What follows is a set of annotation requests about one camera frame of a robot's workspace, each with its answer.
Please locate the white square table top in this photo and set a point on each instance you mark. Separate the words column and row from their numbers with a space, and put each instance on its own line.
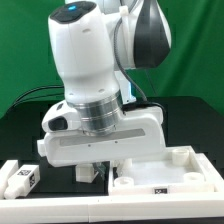
column 175, row 171

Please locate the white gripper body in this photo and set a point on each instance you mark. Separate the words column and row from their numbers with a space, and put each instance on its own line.
column 138, row 133

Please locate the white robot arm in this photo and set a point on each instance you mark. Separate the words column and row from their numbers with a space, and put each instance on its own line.
column 91, row 125

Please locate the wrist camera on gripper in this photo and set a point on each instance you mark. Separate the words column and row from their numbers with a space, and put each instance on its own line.
column 61, row 117

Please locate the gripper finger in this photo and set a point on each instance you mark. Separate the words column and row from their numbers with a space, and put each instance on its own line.
column 100, row 168

